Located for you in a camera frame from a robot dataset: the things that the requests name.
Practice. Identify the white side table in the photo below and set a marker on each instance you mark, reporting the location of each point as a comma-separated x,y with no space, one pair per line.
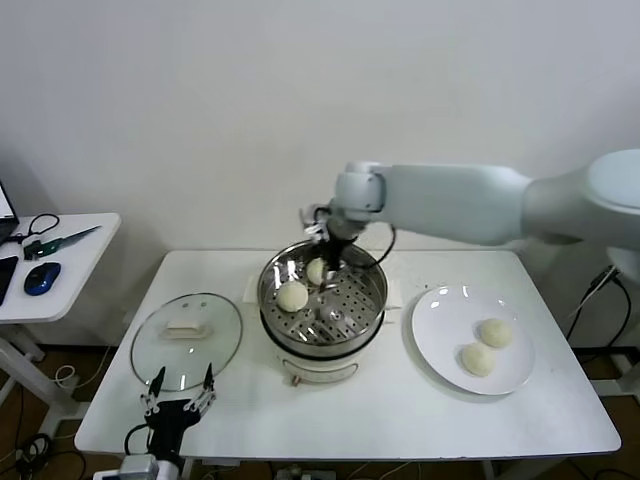
85,270

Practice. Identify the stainless steel steamer basket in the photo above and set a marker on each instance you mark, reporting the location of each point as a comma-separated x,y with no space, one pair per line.
362,300

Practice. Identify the flat black device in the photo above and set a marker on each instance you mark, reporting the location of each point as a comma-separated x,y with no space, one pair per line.
6,280

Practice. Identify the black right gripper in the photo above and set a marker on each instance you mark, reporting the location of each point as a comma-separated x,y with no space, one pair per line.
337,245

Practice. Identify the blue black computer mouse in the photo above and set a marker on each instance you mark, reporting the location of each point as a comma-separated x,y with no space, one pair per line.
41,279

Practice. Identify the black inline adapter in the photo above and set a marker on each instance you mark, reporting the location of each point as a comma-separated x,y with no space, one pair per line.
602,281

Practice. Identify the cream electric cooker pot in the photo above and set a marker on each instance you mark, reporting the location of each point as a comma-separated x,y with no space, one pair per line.
320,372

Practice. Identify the white steamed baozi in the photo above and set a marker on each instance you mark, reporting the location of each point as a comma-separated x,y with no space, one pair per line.
495,333
314,272
292,296
478,360

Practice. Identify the laptop with bright screen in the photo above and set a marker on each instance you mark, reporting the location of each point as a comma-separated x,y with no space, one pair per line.
5,215

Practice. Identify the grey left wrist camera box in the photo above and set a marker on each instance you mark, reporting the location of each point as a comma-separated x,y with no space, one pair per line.
140,467

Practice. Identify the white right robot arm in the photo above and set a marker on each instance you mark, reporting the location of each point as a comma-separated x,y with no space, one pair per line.
450,200

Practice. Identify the white round plate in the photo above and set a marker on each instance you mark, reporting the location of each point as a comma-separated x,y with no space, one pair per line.
440,345

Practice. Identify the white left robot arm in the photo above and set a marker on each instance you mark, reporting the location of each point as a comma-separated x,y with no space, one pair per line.
169,470

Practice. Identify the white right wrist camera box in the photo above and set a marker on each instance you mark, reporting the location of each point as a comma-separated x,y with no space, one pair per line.
314,224

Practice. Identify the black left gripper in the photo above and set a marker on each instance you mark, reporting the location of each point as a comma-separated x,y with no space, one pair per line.
167,427

